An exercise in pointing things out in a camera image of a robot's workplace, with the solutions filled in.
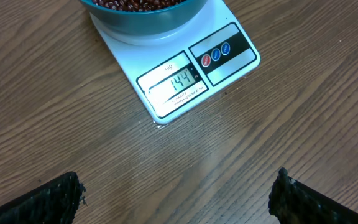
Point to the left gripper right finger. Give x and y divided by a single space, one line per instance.
292 202

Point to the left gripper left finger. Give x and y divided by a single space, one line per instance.
54 202

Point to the white digital kitchen scale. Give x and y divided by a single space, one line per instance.
173 72

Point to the teal metal bowl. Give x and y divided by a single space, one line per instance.
146 23

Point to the red beans in bowl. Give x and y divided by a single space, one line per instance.
136 5

